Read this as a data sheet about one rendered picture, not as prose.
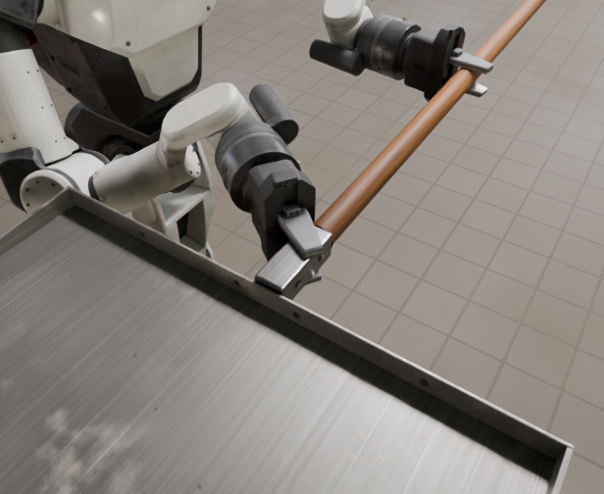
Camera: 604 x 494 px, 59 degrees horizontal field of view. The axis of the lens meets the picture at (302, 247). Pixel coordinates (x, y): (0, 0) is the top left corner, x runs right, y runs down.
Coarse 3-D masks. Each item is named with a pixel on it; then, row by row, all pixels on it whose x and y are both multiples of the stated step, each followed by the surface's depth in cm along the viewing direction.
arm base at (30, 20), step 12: (0, 0) 64; (12, 0) 65; (24, 0) 67; (36, 0) 68; (0, 12) 65; (12, 12) 66; (24, 12) 67; (36, 12) 68; (12, 24) 67; (24, 24) 67
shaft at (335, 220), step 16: (528, 0) 98; (544, 0) 101; (512, 16) 93; (528, 16) 95; (496, 32) 88; (512, 32) 89; (480, 48) 84; (496, 48) 85; (448, 80) 78; (464, 80) 77; (448, 96) 74; (432, 112) 71; (416, 128) 68; (432, 128) 70; (400, 144) 65; (416, 144) 67; (384, 160) 63; (400, 160) 64; (368, 176) 60; (384, 176) 62; (352, 192) 59; (368, 192) 59; (336, 208) 57; (352, 208) 57; (320, 224) 55; (336, 224) 55
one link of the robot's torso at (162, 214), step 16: (112, 160) 101; (208, 176) 113; (192, 192) 115; (208, 192) 115; (144, 208) 104; (160, 208) 104; (176, 208) 111; (192, 208) 119; (208, 208) 118; (160, 224) 106; (176, 224) 119; (192, 224) 123; (208, 224) 121; (176, 240) 113; (192, 240) 126; (208, 256) 133
